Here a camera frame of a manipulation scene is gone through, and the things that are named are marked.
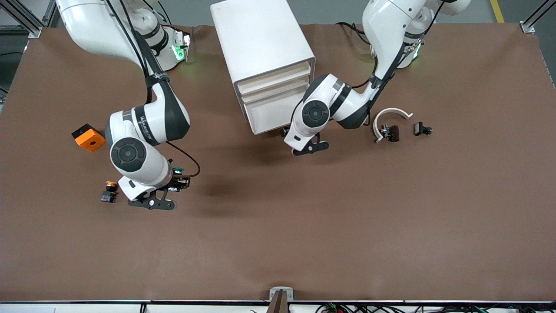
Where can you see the white plastic drawer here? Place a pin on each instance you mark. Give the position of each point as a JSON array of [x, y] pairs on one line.
[[269, 115], [273, 92], [273, 78]]

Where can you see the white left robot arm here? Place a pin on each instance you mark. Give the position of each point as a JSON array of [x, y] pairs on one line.
[[391, 26]]

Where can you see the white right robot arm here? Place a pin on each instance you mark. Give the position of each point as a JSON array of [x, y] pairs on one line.
[[87, 26]]

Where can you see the orange cap push button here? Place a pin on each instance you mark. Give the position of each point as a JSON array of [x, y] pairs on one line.
[[108, 195]]

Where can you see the white drawer cabinet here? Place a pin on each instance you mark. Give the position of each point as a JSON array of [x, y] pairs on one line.
[[260, 34]]

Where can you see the orange and black box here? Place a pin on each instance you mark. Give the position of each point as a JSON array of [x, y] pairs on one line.
[[89, 141]]

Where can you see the brown paper table cover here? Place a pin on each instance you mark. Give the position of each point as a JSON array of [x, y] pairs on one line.
[[278, 226]]

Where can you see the small brown component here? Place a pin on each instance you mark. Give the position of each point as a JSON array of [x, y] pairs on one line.
[[394, 132]]

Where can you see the small black component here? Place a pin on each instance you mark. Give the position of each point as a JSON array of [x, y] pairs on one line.
[[419, 128]]

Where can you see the brown bar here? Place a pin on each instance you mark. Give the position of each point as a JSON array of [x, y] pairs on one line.
[[278, 304]]

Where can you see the grey metal bracket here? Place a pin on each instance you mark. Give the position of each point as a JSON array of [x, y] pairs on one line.
[[273, 290]]

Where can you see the aluminium frame profile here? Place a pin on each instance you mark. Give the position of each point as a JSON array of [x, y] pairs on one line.
[[527, 27], [26, 21]]

